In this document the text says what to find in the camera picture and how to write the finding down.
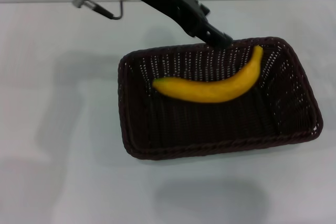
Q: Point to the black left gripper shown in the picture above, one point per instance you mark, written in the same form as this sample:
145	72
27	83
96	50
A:
176	6

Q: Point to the yellow banana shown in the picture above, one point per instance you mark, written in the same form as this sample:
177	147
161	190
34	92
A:
210	91

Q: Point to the dark brown woven basket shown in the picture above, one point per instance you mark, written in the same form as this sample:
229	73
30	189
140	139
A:
210	127

